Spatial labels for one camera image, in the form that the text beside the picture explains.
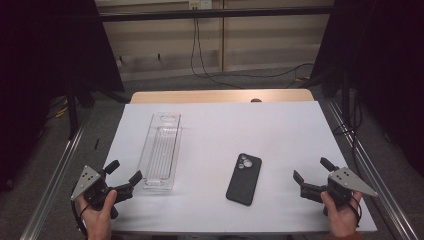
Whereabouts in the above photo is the clear plastic tray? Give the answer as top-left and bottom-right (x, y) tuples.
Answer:
(137, 111), (183, 192)

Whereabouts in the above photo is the black curtain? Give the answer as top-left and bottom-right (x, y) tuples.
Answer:
(311, 0), (424, 178)
(0, 0), (126, 194)

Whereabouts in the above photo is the wooden table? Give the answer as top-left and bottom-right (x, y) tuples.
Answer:
(129, 88), (315, 104)

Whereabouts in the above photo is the metal floor rail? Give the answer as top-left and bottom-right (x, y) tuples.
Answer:
(19, 111), (92, 240)
(324, 98), (422, 240)

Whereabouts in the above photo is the white wall outlet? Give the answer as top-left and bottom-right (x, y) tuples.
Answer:
(188, 0), (213, 10)

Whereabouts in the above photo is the black floor cable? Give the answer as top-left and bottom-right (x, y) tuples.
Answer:
(196, 16), (315, 81)

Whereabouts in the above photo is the yellow cable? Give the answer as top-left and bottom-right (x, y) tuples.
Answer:
(54, 99), (69, 118)

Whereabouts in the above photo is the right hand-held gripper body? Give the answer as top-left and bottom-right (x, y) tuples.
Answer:
(320, 167), (379, 216)

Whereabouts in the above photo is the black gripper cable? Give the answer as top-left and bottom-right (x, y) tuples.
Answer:
(69, 191), (88, 238)
(346, 196), (364, 228)

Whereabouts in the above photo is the black stand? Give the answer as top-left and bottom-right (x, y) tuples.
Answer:
(64, 78), (132, 141)

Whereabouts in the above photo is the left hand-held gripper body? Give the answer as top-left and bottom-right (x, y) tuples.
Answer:
(70, 164), (119, 220)

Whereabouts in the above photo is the black horizontal bar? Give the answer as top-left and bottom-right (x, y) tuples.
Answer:
(98, 5), (334, 23)

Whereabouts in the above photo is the person's right hand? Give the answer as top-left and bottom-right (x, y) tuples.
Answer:
(320, 190), (364, 239)

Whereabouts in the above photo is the black phone case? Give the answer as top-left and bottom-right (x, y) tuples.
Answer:
(225, 152), (263, 207)

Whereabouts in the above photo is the person's left hand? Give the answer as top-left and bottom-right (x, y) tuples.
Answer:
(77, 189), (118, 240)

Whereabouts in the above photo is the black hanging cable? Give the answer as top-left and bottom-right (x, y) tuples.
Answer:
(190, 16), (246, 90)

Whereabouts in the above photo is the white table mat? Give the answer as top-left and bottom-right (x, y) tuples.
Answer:
(103, 100), (378, 234)

